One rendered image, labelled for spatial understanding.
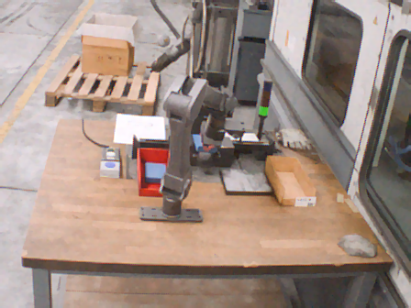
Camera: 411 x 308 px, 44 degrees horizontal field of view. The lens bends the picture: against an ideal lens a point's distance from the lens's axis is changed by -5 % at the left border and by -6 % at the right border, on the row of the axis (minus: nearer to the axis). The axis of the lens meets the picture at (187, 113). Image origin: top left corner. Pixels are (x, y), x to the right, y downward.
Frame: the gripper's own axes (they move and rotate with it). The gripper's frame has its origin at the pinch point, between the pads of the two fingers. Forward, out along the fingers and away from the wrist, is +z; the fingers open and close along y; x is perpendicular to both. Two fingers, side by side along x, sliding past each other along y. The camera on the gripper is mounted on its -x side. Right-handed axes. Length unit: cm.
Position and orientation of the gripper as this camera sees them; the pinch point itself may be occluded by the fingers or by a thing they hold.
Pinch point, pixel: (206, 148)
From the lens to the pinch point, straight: 193.1
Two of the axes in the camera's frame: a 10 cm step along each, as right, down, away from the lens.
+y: -0.3, -7.5, 6.6
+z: -1.8, 6.5, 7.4
